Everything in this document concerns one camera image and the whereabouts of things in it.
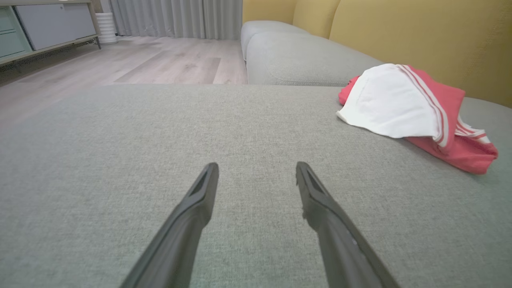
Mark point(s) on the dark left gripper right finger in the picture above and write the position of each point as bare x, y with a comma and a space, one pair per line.
344, 256

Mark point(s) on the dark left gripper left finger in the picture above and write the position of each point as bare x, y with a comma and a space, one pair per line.
180, 248

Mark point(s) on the red shirt white sleeves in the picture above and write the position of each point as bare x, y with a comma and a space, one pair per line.
392, 104

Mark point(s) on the large grey sofa chaise seat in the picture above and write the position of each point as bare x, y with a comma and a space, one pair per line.
120, 160

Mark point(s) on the grey sofa seat cushion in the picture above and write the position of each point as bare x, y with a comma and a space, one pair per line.
260, 28
304, 60

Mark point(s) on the grey pleated curtain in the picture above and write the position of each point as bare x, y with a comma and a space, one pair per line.
180, 16

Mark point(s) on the white ribbed cylinder appliance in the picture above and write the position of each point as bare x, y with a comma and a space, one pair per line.
106, 28

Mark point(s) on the wide yellow sofa back cushion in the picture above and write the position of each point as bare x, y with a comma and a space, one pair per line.
420, 32

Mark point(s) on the narrow yellow sofa back cushion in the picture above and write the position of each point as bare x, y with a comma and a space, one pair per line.
314, 16
268, 10

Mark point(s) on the wooden cabinet grey doors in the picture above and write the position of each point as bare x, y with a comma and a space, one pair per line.
52, 24

